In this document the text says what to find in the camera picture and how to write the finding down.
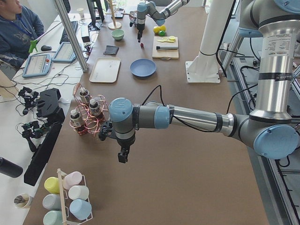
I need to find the pale green cup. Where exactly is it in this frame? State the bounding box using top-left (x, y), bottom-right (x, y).
top-left (43, 210), bottom-right (63, 225)

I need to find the wooden cutting board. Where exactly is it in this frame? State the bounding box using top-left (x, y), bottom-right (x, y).
top-left (152, 36), bottom-right (179, 60)

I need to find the green lime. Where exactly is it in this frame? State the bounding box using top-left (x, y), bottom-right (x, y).
top-left (158, 30), bottom-right (165, 37)

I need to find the black thermos bottle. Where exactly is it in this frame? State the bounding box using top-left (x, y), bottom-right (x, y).
top-left (0, 157), bottom-right (23, 178)

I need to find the aluminium frame post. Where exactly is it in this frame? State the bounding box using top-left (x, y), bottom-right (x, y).
top-left (53, 0), bottom-right (88, 72)

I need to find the yellow cup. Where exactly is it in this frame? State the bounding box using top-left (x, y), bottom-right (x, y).
top-left (44, 177), bottom-right (60, 194)

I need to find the tea bottle back left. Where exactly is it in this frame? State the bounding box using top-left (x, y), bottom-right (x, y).
top-left (89, 98), bottom-right (104, 121)

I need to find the copper wire bottle rack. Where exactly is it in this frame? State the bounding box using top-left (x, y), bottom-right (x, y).
top-left (69, 83), bottom-right (108, 136)

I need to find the blue cup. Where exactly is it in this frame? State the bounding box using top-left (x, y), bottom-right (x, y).
top-left (69, 199), bottom-right (92, 220)

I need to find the steel muddler black tip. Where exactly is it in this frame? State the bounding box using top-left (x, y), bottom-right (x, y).
top-left (156, 46), bottom-right (178, 50)

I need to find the cream rabbit tray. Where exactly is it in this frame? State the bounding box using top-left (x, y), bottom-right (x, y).
top-left (89, 57), bottom-right (120, 83)

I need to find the white cup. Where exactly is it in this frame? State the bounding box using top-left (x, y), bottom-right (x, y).
top-left (68, 185), bottom-right (90, 201)

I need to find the wooden cup tree stand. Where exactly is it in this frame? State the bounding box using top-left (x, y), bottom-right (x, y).
top-left (106, 0), bottom-right (122, 30)

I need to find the tea bottle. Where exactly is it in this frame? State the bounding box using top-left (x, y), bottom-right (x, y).
top-left (89, 98), bottom-right (104, 121)
top-left (79, 87), bottom-right (90, 105)
top-left (70, 109), bottom-right (87, 135)

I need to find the grey cup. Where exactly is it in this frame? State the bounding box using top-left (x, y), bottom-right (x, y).
top-left (42, 194), bottom-right (61, 210)

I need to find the tea bottle back right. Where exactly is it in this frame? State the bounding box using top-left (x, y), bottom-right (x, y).
top-left (79, 87), bottom-right (90, 105)

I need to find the grey folded cloth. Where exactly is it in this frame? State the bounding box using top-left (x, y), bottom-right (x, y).
top-left (104, 45), bottom-right (119, 55)

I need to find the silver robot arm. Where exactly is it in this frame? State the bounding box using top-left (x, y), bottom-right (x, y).
top-left (98, 0), bottom-right (300, 163)
top-left (132, 0), bottom-right (189, 43)

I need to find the pink cup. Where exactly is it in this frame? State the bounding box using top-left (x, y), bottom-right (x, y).
top-left (62, 171), bottom-right (82, 189)

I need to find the tea bottle front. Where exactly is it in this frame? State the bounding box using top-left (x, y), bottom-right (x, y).
top-left (70, 109), bottom-right (87, 135)

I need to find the blue teach pendant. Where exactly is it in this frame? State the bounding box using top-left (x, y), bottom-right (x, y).
top-left (22, 53), bottom-right (52, 78)
top-left (52, 42), bottom-right (76, 63)

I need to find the blue round plate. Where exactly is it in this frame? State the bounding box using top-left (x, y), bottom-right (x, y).
top-left (130, 59), bottom-right (157, 77)

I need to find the yellow lemon lower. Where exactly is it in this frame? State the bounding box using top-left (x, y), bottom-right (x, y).
top-left (153, 26), bottom-right (160, 34)

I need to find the yellow lemon upper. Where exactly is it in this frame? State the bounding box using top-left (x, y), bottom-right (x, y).
top-left (159, 25), bottom-right (166, 31)

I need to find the black keyboard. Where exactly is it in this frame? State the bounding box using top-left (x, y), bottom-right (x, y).
top-left (59, 20), bottom-right (79, 45)

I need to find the green bowl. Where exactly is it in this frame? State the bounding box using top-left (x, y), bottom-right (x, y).
top-left (111, 29), bottom-right (125, 41)

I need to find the yellow lemon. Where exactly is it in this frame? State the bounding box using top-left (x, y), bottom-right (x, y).
top-left (153, 26), bottom-right (160, 34)
top-left (159, 25), bottom-right (166, 31)

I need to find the paper cup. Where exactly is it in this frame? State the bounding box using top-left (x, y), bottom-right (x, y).
top-left (14, 193), bottom-right (33, 209)

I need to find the pink ice bowl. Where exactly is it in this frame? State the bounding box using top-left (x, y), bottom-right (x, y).
top-left (129, 10), bottom-right (137, 24)

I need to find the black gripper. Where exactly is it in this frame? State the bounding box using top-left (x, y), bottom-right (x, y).
top-left (129, 17), bottom-right (146, 43)
top-left (98, 121), bottom-right (135, 163)

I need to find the seated person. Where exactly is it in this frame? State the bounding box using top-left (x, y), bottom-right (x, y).
top-left (0, 0), bottom-right (44, 68)

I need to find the blue teach pendant near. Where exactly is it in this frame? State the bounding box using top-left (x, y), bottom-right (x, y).
top-left (22, 53), bottom-right (52, 78)

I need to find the black computer mouse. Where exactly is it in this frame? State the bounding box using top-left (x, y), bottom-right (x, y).
top-left (40, 45), bottom-right (52, 52)

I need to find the blue teach pendant far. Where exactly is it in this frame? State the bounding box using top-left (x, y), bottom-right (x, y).
top-left (52, 42), bottom-right (76, 63)

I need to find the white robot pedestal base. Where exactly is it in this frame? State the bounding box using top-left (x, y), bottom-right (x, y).
top-left (186, 0), bottom-right (235, 83)

